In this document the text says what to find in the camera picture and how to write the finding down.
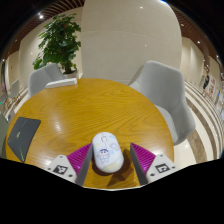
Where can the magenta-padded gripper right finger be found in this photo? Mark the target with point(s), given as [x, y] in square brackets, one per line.
[158, 166]

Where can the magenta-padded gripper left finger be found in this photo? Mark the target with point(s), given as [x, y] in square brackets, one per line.
[65, 166]

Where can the white cartoon-print computer mouse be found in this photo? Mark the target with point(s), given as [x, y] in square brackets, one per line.
[107, 153]

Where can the black mouse pad green lines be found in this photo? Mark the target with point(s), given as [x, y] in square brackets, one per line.
[21, 136]

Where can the grey shell chair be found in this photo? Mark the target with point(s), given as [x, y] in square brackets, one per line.
[41, 80]
[166, 96]

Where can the grey armchair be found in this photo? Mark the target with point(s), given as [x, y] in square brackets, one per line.
[2, 133]

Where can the small white chair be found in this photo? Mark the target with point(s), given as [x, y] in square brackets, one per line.
[13, 88]

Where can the person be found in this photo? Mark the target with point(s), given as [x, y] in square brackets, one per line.
[206, 82]

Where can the green potted plant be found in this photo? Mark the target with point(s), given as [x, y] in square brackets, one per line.
[60, 41]

